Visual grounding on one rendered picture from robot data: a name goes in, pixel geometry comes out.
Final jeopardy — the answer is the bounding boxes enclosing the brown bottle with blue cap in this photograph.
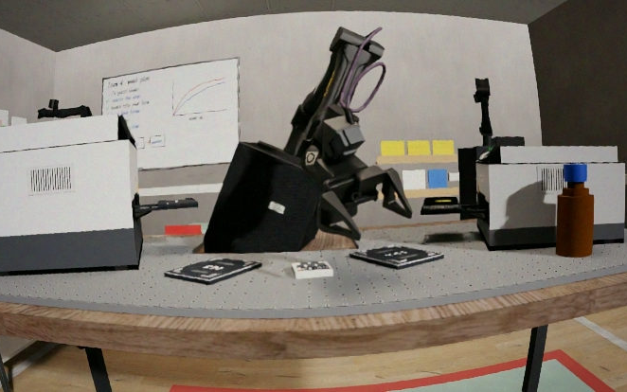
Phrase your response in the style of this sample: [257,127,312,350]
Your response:
[556,164,594,258]

